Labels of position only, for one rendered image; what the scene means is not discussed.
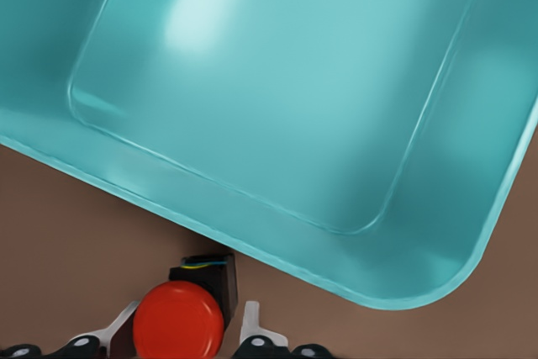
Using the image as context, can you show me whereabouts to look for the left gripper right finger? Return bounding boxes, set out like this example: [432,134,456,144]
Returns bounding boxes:
[231,300,330,359]

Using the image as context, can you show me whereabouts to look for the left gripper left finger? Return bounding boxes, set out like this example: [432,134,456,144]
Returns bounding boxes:
[0,300,141,359]

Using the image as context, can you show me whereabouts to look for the red button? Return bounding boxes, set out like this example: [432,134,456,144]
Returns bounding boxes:
[109,252,239,359]

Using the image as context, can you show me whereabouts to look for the blue storage box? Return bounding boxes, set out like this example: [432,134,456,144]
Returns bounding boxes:
[0,0,538,312]

